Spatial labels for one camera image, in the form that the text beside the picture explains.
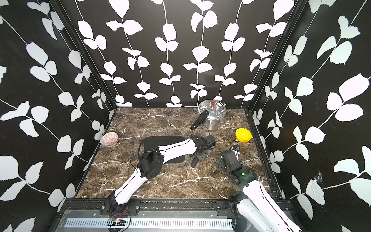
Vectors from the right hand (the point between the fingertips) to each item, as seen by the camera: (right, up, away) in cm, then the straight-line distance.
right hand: (226, 161), depth 80 cm
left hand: (-13, +2, +13) cm, 18 cm away
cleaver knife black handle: (-18, -3, +10) cm, 21 cm away
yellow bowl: (+18, +12, +21) cm, 30 cm away
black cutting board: (-48, +7, +21) cm, 53 cm away
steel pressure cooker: (-5, +30, +20) cm, 36 cm away
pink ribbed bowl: (-77, +10, +18) cm, 80 cm away
